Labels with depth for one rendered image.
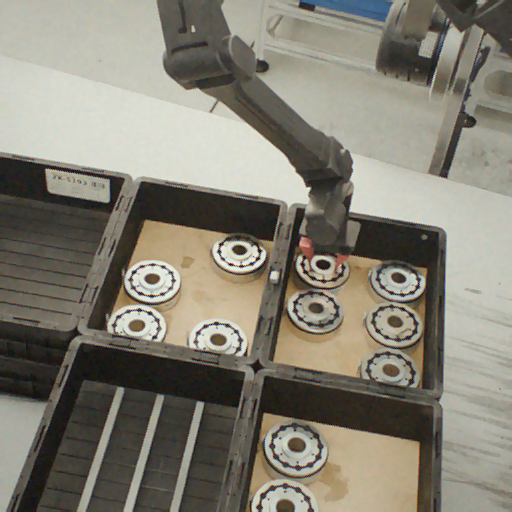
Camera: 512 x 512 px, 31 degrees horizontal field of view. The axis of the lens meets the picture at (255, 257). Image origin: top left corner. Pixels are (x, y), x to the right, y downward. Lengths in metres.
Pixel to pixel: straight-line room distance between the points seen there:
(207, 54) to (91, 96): 1.15
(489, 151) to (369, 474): 2.18
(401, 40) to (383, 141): 1.68
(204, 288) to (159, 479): 0.40
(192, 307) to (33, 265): 0.31
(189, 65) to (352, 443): 0.67
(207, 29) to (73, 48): 2.57
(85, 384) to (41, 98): 0.97
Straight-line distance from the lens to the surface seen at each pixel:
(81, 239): 1.82
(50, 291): 1.73
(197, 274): 1.75
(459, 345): 1.90
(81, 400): 1.58
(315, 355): 1.65
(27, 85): 2.42
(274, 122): 1.40
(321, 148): 1.52
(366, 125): 3.52
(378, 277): 1.76
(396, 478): 1.54
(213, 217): 1.81
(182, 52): 1.27
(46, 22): 3.96
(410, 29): 1.80
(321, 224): 1.54
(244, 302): 1.71
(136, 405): 1.57
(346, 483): 1.52
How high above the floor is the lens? 2.12
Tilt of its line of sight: 46 degrees down
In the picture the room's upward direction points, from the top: 7 degrees clockwise
